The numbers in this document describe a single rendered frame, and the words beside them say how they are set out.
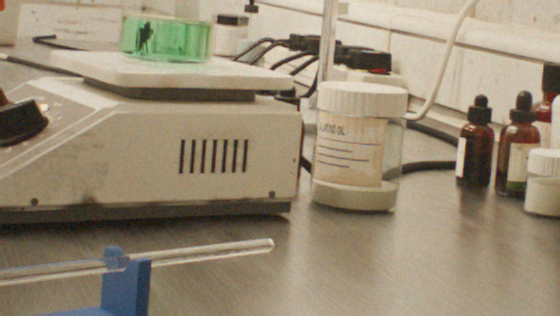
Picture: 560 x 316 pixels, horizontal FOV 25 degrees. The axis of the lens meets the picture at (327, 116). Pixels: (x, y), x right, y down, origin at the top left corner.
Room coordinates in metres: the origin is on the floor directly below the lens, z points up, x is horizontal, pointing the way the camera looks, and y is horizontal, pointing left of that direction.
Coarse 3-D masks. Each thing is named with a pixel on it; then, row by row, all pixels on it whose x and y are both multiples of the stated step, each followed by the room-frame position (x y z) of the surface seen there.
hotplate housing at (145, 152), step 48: (96, 96) 0.72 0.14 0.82; (144, 96) 0.73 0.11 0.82; (192, 96) 0.74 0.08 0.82; (240, 96) 0.76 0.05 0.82; (48, 144) 0.68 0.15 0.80; (96, 144) 0.69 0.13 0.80; (144, 144) 0.70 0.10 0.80; (192, 144) 0.72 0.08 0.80; (240, 144) 0.74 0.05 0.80; (288, 144) 0.75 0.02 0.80; (0, 192) 0.66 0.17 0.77; (48, 192) 0.67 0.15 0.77; (96, 192) 0.69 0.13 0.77; (144, 192) 0.70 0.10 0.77; (192, 192) 0.72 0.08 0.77; (240, 192) 0.74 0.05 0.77; (288, 192) 0.76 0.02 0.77
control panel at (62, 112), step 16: (16, 96) 0.77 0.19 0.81; (32, 96) 0.76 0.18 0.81; (48, 96) 0.75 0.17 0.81; (48, 112) 0.72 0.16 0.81; (64, 112) 0.71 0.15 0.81; (80, 112) 0.70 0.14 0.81; (48, 128) 0.69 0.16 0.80; (64, 128) 0.68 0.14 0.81; (16, 144) 0.69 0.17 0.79; (32, 144) 0.68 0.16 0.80; (0, 160) 0.67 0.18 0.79
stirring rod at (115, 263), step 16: (256, 240) 0.54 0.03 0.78; (112, 256) 0.49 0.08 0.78; (128, 256) 0.49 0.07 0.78; (144, 256) 0.49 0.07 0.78; (160, 256) 0.50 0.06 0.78; (176, 256) 0.50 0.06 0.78; (192, 256) 0.51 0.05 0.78; (208, 256) 0.52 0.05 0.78; (224, 256) 0.52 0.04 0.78; (0, 272) 0.45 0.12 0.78; (16, 272) 0.45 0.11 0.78; (32, 272) 0.46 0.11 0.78; (48, 272) 0.46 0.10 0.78; (64, 272) 0.47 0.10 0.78; (80, 272) 0.47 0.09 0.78; (96, 272) 0.48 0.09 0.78
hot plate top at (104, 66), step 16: (64, 64) 0.77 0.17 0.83; (80, 64) 0.75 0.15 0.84; (96, 64) 0.73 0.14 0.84; (112, 64) 0.74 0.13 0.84; (128, 64) 0.75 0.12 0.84; (224, 64) 0.80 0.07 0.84; (240, 64) 0.81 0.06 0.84; (112, 80) 0.71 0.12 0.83; (128, 80) 0.70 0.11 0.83; (144, 80) 0.71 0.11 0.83; (160, 80) 0.71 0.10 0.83; (176, 80) 0.72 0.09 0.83; (192, 80) 0.72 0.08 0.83; (208, 80) 0.73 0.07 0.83; (224, 80) 0.73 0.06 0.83; (240, 80) 0.74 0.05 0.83; (256, 80) 0.75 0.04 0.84; (272, 80) 0.75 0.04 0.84; (288, 80) 0.76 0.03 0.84
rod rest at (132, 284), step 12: (108, 252) 0.50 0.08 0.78; (120, 252) 0.50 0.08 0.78; (132, 264) 0.48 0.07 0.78; (144, 264) 0.48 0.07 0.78; (108, 276) 0.49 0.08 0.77; (120, 276) 0.49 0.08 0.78; (132, 276) 0.48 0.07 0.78; (144, 276) 0.48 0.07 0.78; (108, 288) 0.49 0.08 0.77; (120, 288) 0.49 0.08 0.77; (132, 288) 0.48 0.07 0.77; (144, 288) 0.48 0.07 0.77; (108, 300) 0.49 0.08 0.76; (120, 300) 0.49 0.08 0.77; (132, 300) 0.48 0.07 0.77; (144, 300) 0.48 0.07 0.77; (60, 312) 0.49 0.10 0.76; (72, 312) 0.49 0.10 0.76; (84, 312) 0.49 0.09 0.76; (96, 312) 0.49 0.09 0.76; (108, 312) 0.49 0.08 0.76; (120, 312) 0.49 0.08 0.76; (132, 312) 0.48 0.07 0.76; (144, 312) 0.48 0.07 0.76
